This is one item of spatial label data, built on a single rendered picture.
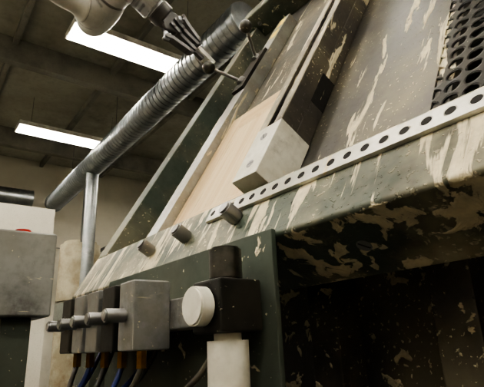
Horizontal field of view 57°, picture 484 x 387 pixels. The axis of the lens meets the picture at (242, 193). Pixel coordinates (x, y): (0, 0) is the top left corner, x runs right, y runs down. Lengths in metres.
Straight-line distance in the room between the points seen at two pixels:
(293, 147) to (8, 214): 4.21
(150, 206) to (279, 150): 0.62
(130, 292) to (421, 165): 0.39
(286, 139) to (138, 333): 0.37
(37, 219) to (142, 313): 4.25
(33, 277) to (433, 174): 0.85
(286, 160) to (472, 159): 0.36
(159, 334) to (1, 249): 0.52
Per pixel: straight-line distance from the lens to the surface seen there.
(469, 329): 0.63
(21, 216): 4.82
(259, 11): 1.84
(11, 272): 1.06
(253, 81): 1.33
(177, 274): 0.72
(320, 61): 0.91
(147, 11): 1.47
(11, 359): 1.08
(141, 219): 1.25
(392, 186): 0.46
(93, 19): 1.54
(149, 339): 0.62
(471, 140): 0.44
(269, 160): 0.69
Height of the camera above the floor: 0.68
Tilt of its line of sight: 19 degrees up
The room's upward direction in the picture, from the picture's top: 3 degrees counter-clockwise
